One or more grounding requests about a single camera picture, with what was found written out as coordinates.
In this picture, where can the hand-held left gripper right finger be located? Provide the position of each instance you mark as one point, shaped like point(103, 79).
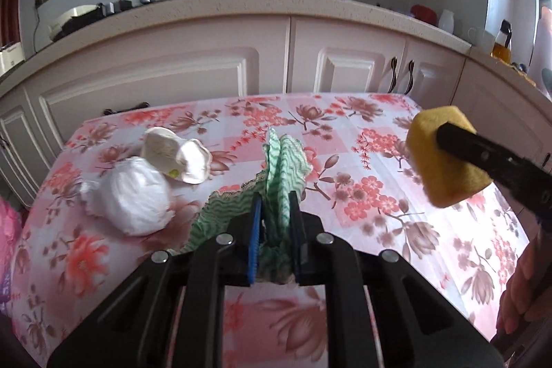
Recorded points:
point(295, 238)

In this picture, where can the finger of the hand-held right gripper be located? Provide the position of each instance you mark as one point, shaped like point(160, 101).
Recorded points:
point(470, 146)

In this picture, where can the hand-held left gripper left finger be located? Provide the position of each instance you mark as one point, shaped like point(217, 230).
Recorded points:
point(256, 238)

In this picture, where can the yellow sponge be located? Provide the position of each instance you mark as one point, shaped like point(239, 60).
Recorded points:
point(435, 161)

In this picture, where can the green striped cloth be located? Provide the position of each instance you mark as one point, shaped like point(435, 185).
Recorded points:
point(287, 161)

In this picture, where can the pink bagged trash bin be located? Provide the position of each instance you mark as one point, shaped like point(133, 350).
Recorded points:
point(7, 247)

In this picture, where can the person's right hand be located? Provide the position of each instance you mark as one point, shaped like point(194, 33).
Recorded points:
point(526, 290)

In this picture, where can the pink floral tablecloth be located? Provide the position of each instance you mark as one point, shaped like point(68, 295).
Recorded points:
point(379, 144)

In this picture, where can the oil bottle black cap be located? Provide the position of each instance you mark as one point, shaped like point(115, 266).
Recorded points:
point(502, 44)

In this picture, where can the white cup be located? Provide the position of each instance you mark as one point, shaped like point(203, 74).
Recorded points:
point(481, 39)

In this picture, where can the cream paper shell wrapper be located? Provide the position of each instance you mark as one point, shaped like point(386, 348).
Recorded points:
point(172, 152)

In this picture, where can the white bottle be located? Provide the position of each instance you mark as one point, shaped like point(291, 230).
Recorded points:
point(446, 22)

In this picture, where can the crumpled white plastic bag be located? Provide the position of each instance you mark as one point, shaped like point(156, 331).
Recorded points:
point(133, 195)

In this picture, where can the red container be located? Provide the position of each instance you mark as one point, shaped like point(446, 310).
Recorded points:
point(423, 13)

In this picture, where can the white base cabinets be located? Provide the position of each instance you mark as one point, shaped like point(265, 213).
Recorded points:
point(215, 62)

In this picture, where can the speckled kitchen countertop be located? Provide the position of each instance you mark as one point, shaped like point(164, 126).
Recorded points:
point(258, 6)

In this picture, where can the white electric griddle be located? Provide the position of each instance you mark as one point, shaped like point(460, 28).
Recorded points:
point(71, 19)

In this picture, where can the white rice cooker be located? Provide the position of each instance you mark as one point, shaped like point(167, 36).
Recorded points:
point(11, 59)

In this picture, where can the red wood glass door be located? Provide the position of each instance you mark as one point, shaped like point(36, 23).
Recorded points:
point(8, 6)

